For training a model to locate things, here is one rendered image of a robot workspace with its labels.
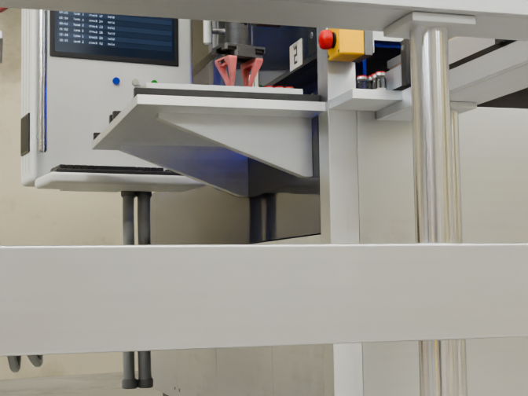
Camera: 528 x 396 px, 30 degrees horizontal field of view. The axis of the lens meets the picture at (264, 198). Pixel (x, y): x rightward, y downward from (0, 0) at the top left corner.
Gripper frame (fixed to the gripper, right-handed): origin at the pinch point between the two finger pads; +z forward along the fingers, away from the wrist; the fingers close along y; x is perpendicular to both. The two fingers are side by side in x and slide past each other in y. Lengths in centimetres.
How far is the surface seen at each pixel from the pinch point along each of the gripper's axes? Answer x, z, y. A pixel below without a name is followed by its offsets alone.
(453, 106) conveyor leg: -44, 10, 22
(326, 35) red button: -23.7, -7.2, 6.9
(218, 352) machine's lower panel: 75, 62, 35
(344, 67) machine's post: -18.1, -2.7, 15.3
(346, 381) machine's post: -17, 63, 14
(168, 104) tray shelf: -7.3, 6.3, -20.8
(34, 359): -71, 51, -69
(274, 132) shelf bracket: -5.2, 10.0, 5.6
